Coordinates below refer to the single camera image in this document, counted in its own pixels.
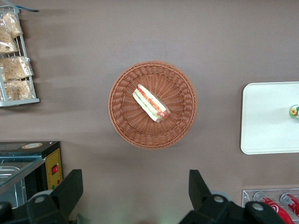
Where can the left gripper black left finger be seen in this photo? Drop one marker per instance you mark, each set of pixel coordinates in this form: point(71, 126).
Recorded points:
point(58, 205)

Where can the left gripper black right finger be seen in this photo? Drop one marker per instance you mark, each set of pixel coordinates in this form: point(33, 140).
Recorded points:
point(217, 212)

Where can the cream plastic tray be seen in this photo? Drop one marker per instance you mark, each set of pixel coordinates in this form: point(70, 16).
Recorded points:
point(264, 121)

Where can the clear acrylic bottle rack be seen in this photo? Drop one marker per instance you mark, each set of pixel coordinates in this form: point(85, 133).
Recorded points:
point(247, 196)

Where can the black food warmer appliance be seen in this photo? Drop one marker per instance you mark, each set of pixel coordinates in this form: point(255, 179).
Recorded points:
point(52, 161)

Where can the red cola bottle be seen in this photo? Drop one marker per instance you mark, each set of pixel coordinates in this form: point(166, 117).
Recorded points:
point(273, 207)
point(290, 201)

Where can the brown wicker basket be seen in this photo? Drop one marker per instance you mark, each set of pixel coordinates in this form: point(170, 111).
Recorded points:
point(130, 126)

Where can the clear bag of crackers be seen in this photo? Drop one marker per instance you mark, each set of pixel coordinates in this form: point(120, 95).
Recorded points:
point(14, 68)
point(17, 89)
point(12, 24)
point(7, 45)

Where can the sandwich wedge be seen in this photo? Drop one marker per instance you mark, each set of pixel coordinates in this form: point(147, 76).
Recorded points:
point(149, 102)

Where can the blue flat strip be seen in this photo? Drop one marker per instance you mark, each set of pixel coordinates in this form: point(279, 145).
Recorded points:
point(29, 10)

